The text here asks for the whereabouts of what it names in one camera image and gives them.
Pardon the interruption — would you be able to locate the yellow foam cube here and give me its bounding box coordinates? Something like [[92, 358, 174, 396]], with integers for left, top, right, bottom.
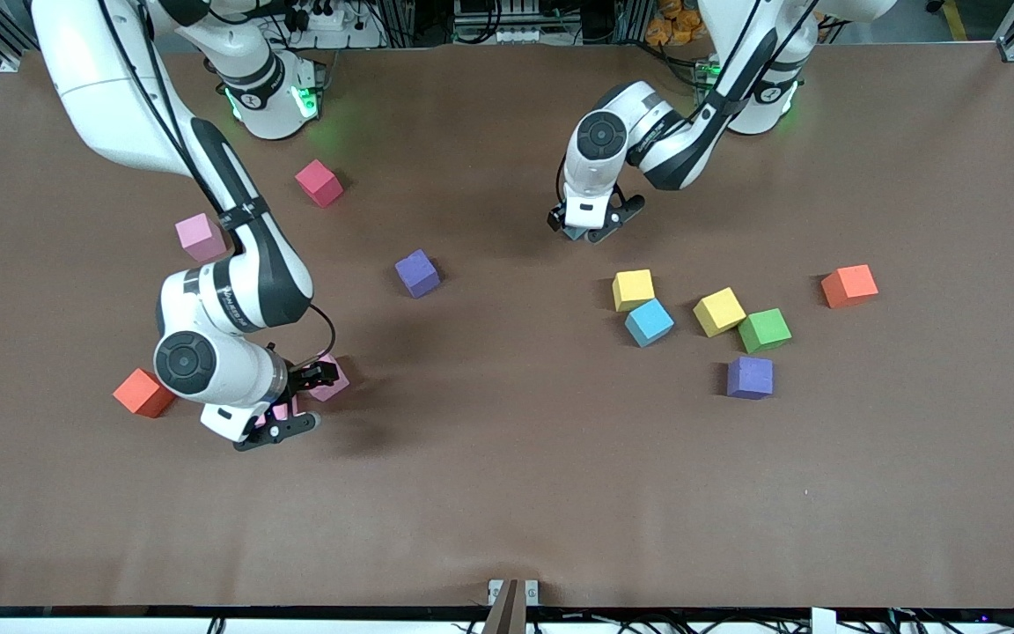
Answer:
[[693, 287, 748, 339], [612, 269, 656, 313]]

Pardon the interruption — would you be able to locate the orange foam cube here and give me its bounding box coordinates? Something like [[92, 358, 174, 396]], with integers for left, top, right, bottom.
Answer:
[[113, 367, 178, 419], [820, 264, 879, 310]]

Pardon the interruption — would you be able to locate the purple foam cube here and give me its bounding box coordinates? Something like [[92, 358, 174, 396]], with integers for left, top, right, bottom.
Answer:
[[395, 249, 442, 299], [726, 356, 775, 402]]

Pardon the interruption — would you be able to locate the white equipment box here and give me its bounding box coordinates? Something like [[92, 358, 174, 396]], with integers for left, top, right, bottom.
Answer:
[[452, 0, 561, 45]]

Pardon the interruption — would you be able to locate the orange snack bag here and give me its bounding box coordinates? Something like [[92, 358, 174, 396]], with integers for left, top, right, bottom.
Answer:
[[645, 0, 703, 47]]

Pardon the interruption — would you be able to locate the crimson foam cube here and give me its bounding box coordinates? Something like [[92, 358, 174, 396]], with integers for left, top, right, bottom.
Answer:
[[295, 158, 345, 209]]

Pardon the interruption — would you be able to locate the green foam cube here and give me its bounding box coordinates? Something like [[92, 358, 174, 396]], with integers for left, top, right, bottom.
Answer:
[[738, 308, 793, 355]]

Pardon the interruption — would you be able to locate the brown table mat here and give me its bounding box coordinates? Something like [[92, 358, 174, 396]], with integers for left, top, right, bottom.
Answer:
[[0, 42, 1014, 610]]

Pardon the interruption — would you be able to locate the white power strip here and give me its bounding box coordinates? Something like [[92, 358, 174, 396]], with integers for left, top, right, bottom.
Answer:
[[291, 4, 376, 49]]

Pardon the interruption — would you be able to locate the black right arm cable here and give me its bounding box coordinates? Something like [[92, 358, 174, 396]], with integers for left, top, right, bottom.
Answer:
[[98, 0, 338, 371]]

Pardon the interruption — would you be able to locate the silver camera pole bracket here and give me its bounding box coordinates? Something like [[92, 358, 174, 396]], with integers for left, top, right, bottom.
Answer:
[[487, 578, 540, 608]]

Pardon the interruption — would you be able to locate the aluminium frame rail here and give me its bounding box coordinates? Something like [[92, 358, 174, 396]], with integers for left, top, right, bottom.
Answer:
[[481, 579, 528, 634]]

